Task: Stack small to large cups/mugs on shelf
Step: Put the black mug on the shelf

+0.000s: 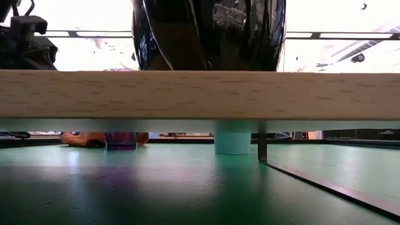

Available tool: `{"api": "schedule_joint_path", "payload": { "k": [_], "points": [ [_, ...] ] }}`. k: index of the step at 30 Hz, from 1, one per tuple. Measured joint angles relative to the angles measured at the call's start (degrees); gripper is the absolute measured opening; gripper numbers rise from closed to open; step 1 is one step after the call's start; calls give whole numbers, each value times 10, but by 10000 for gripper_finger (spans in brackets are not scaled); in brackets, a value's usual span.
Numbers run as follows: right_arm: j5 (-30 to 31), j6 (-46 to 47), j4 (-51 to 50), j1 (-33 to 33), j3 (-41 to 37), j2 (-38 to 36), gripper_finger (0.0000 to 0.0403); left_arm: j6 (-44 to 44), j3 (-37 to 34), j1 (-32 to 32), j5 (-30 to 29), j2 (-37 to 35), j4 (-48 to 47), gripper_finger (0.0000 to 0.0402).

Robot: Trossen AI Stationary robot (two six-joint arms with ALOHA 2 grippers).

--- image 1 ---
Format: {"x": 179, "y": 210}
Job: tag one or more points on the purple translucent cup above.
{"x": 120, "y": 142}

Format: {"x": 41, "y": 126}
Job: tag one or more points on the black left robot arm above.
{"x": 25, "y": 53}

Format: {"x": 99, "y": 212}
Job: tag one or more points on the light wooden shelf board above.
{"x": 187, "y": 93}

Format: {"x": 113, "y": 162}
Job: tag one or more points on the black metal shelf leg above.
{"x": 262, "y": 147}

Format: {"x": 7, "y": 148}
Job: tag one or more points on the light teal tumbler cup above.
{"x": 232, "y": 143}

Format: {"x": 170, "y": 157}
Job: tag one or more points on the glossy black mug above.
{"x": 187, "y": 37}

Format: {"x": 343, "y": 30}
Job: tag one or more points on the orange rounded object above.
{"x": 84, "y": 139}

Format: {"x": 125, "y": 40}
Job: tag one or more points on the dark window frame bar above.
{"x": 315, "y": 35}

